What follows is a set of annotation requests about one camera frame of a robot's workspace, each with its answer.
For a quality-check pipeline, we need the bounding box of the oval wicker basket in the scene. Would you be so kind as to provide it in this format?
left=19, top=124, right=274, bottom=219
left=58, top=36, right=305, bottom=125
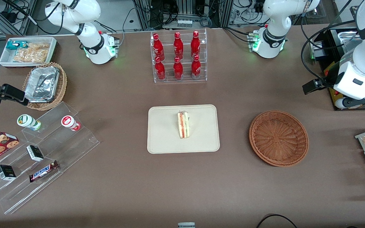
left=22, top=62, right=67, bottom=111

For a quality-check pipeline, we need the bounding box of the beige plastic tray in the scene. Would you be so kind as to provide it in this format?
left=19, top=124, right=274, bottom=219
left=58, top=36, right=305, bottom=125
left=147, top=104, right=220, bottom=154

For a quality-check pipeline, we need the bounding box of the white rectangular snack bin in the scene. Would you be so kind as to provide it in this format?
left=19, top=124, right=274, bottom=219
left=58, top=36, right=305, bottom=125
left=0, top=37, right=57, bottom=68

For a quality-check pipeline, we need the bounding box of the red lid yogurt cup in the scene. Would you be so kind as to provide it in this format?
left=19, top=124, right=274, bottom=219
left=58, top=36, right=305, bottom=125
left=61, top=115, right=81, bottom=131

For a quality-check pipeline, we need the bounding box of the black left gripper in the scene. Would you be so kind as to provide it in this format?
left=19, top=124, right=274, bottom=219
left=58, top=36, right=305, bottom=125
left=302, top=79, right=336, bottom=95

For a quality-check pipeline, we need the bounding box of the clear bag of crackers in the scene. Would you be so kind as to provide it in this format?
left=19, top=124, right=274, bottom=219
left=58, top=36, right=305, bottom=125
left=13, top=42, right=51, bottom=63

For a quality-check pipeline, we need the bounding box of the black food warmer appliance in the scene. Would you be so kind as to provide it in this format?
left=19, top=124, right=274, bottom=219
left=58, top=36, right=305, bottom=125
left=309, top=27, right=365, bottom=111

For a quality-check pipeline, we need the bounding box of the small black carton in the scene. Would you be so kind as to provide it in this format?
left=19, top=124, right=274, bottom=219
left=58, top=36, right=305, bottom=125
left=26, top=145, right=44, bottom=162
left=0, top=165, right=17, bottom=181

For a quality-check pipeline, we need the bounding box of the teal snack packet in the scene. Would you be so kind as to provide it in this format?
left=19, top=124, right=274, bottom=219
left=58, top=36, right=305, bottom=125
left=6, top=41, right=28, bottom=51

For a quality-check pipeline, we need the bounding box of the green lid yogurt cup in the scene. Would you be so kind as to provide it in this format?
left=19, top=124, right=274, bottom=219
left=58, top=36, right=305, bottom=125
left=17, top=114, right=42, bottom=131

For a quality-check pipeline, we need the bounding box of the stack of foil trays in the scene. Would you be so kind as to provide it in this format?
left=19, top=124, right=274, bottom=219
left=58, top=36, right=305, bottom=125
left=24, top=66, right=60, bottom=103

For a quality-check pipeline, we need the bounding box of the round brown wicker basket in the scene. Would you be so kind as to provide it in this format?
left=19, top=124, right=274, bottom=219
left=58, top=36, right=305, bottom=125
left=249, top=110, right=309, bottom=167

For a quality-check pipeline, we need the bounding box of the red soda bottle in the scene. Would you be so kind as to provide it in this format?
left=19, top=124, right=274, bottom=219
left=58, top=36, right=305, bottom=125
left=191, top=54, right=202, bottom=79
left=173, top=57, right=184, bottom=80
left=191, top=30, right=201, bottom=58
left=152, top=33, right=165, bottom=61
left=154, top=57, right=166, bottom=81
left=173, top=32, right=184, bottom=59

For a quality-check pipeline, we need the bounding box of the clear acrylic bottle rack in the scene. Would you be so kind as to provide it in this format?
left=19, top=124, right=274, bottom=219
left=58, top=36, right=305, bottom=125
left=150, top=28, right=208, bottom=83

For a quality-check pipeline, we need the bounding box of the white power strip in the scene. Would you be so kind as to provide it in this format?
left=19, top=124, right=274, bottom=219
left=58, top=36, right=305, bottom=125
left=176, top=19, right=193, bottom=29

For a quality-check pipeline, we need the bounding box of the triangular sandwich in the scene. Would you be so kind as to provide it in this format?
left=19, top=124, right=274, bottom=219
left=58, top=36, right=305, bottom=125
left=177, top=110, right=191, bottom=139

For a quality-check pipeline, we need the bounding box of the steel warmer pan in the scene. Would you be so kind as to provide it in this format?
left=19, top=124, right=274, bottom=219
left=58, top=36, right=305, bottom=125
left=340, top=30, right=361, bottom=54

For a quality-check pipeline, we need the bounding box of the black floor cable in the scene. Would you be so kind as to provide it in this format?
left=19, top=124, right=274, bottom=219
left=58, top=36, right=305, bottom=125
left=256, top=214, right=298, bottom=228

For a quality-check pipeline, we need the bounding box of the snickers chocolate bar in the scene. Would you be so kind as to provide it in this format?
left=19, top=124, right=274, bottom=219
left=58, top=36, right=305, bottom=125
left=29, top=161, right=59, bottom=183

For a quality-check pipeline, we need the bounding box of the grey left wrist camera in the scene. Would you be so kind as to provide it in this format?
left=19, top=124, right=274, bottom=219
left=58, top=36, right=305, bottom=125
left=334, top=91, right=365, bottom=109

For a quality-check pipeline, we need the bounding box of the clear acrylic stepped display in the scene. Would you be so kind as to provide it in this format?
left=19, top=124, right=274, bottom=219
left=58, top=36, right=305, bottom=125
left=0, top=101, right=100, bottom=215

